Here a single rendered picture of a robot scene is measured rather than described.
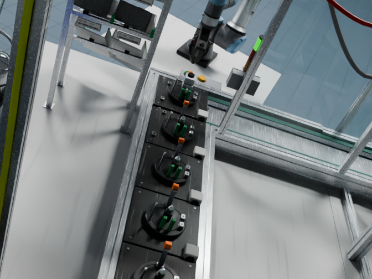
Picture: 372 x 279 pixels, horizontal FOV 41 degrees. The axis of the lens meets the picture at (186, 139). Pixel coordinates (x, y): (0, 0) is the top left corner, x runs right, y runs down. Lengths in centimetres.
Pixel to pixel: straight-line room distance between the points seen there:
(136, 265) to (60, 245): 27
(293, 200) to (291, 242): 24
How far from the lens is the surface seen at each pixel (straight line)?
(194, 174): 187
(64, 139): 198
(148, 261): 155
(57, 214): 173
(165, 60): 267
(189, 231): 167
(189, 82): 216
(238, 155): 221
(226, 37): 265
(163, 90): 222
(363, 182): 238
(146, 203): 169
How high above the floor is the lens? 218
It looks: 37 degrees down
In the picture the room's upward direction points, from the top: 24 degrees clockwise
